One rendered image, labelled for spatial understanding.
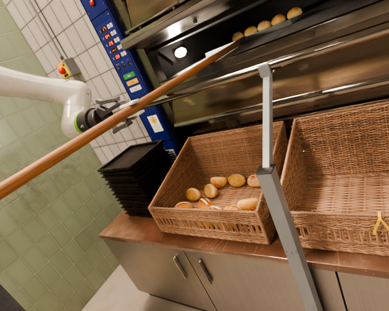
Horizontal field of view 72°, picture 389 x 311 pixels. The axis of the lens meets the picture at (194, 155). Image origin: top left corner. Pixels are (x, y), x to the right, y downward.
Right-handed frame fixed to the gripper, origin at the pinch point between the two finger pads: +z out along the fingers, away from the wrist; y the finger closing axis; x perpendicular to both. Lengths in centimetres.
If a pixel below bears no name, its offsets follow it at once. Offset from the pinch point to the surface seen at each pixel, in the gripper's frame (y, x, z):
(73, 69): -24, -49, -87
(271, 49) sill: 4, -55, 29
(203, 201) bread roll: 55, -21, -9
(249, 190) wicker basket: 61, -36, 8
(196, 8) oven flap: -20.8, -39.8, 12.2
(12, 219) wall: 39, 19, -121
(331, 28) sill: 4, -55, 52
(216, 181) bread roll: 56, -38, -10
